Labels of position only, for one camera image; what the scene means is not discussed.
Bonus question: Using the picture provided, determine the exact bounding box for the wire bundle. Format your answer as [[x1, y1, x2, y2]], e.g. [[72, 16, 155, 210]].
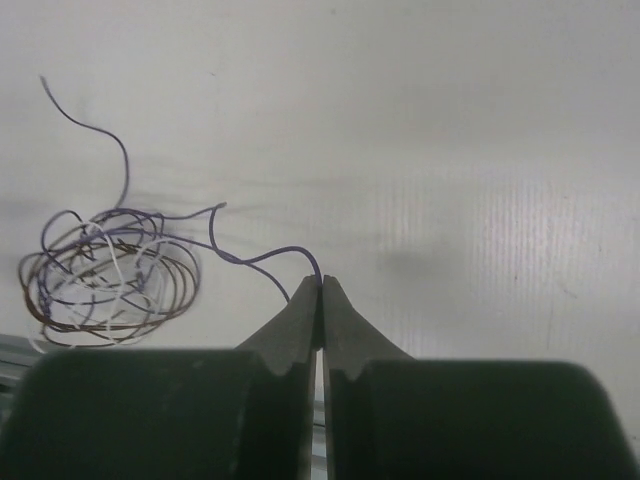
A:
[[18, 74, 321, 351]]

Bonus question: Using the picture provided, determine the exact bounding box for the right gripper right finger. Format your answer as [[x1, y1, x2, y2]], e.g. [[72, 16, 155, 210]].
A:
[[322, 276, 639, 479]]

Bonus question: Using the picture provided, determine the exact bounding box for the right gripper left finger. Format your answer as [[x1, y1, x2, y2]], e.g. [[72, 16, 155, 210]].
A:
[[1, 277, 320, 479]]

